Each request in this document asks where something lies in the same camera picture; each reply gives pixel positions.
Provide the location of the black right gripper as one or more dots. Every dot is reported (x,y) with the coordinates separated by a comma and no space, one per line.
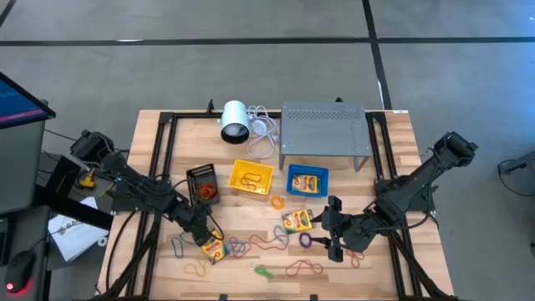
(355,232)

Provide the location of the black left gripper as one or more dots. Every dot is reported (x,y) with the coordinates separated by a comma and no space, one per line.
(194,221)

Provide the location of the yellow green crayon box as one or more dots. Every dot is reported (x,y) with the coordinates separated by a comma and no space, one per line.
(215,251)
(297,220)
(306,184)

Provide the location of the blue rubber band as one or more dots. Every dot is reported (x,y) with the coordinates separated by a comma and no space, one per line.
(276,232)
(234,251)
(174,246)

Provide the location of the yellow rubber band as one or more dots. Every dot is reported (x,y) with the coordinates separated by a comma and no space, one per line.
(196,273)

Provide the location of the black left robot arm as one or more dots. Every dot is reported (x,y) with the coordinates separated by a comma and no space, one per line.
(138,188)

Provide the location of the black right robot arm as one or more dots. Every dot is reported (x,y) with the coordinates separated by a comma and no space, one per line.
(418,184)

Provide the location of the blue plastic basket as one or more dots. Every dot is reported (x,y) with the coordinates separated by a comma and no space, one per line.
(307,169)

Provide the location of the black plastic basket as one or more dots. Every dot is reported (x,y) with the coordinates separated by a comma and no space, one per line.
(200,173)

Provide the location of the yellow plastic basket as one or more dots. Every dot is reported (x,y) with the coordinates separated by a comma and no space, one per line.
(261,186)

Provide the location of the grey perforated metal shelf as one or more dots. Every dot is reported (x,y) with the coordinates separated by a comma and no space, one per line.
(324,129)

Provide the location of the white cylinder spot lamp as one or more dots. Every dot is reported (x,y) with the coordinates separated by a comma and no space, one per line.
(234,117)

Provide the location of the white paper sheets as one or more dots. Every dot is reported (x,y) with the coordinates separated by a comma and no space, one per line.
(75,238)

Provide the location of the black monitor stand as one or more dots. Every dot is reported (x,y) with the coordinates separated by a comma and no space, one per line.
(71,207)

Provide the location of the black computer mouse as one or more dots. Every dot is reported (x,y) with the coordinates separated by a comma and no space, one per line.
(18,267)

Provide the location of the grey computer monitor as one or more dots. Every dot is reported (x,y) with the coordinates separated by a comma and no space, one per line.
(21,146)

